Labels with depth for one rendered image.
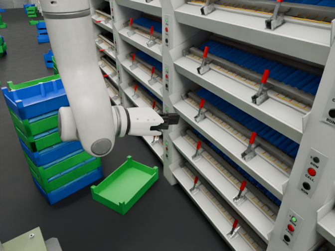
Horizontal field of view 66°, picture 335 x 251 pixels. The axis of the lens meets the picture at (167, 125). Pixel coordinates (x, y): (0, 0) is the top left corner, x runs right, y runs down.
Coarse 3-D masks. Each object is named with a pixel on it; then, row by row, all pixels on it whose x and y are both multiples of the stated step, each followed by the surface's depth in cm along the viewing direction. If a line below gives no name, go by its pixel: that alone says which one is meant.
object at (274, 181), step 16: (176, 96) 112; (176, 112) 115; (192, 112) 105; (208, 112) 102; (208, 128) 95; (224, 144) 87; (240, 144) 85; (256, 144) 83; (240, 160) 81; (256, 160) 78; (256, 176) 77; (272, 176) 73; (272, 192) 73
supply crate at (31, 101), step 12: (48, 84) 124; (60, 84) 128; (12, 96) 115; (24, 96) 118; (36, 96) 121; (48, 96) 121; (60, 96) 109; (12, 108) 108; (24, 108) 101; (36, 108) 104; (48, 108) 108
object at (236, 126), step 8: (192, 96) 109; (208, 104) 102; (216, 112) 97; (224, 120) 93; (232, 120) 91; (240, 128) 87; (240, 136) 86; (248, 136) 84; (256, 136) 82; (264, 144) 79; (272, 152) 76; (280, 152) 75; (272, 160) 75; (280, 160) 75; (288, 160) 72
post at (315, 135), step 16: (320, 96) 52; (320, 112) 53; (320, 128) 54; (304, 144) 58; (320, 144) 55; (304, 160) 60; (288, 192) 66; (320, 192) 58; (288, 208) 67; (304, 208) 63; (304, 224) 64; (272, 240) 76; (304, 240) 65
